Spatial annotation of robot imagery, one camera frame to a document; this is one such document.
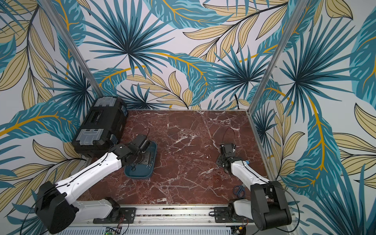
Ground teal plastic storage tray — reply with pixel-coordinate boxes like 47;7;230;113
124;142;157;179

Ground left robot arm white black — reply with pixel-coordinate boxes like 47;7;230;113
34;134;157;234

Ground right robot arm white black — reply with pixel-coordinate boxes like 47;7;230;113
214;144;292;231

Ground black plastic toolbox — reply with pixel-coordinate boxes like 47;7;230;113
71;97;128;158

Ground scissors with blue handle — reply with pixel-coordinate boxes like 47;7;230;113
233;185;245;198

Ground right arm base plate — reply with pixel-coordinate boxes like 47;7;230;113
209;207;245;223

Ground aluminium mounting rail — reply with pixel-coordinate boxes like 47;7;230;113
43;204;300;235

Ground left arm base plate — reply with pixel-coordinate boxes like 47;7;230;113
93;207;137;224

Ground left aluminium frame post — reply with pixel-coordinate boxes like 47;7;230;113
40;0;103;98

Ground aluminium frame post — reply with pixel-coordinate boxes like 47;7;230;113
40;0;103;98
248;1;307;116

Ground right aluminium frame post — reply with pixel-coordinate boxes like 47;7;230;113
248;1;307;116

